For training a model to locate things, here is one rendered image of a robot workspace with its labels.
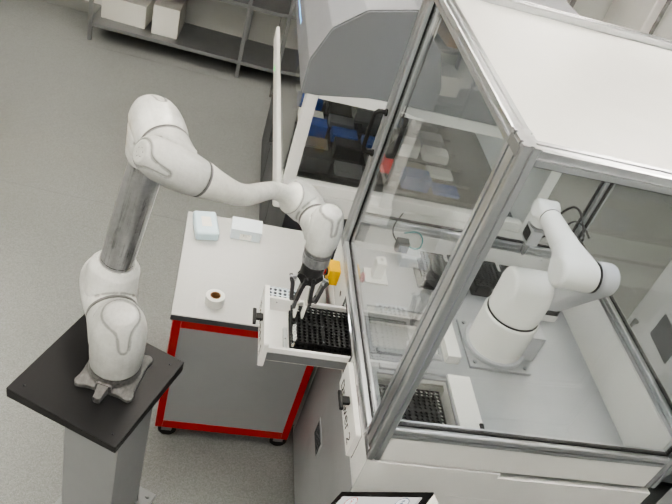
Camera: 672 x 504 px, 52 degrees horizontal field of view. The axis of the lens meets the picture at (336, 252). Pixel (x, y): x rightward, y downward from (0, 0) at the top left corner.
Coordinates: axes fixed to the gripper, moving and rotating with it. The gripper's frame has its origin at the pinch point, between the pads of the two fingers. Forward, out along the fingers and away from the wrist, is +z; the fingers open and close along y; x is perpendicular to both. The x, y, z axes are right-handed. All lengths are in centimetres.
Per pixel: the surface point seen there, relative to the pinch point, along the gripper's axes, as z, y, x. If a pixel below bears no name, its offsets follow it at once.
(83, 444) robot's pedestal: 47, 62, 28
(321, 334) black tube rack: 9.4, -9.7, 1.3
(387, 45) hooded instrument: -63, -22, -82
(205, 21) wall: 79, 52, -427
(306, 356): 11.7, -4.6, 10.1
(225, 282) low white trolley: 23.2, 22.8, -33.3
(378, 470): 10, -24, 53
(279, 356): 13.1, 4.2, 10.4
